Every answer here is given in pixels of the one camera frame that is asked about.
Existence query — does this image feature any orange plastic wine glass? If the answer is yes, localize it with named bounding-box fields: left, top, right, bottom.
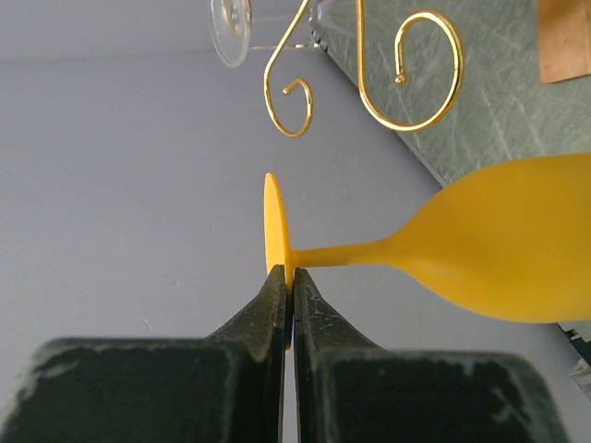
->
left=263, top=153, right=590, bottom=324

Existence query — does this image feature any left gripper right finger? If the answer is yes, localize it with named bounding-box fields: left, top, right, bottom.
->
left=293, top=269, right=568, bottom=442

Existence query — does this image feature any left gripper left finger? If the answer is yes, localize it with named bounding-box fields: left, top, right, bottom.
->
left=1, top=266, right=286, bottom=442

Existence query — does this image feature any gold wire glass rack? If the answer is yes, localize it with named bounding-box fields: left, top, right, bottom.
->
left=262, top=0, right=591, bottom=138

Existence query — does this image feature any clear wine glass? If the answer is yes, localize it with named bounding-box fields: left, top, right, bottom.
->
left=207, top=1, right=321, bottom=68

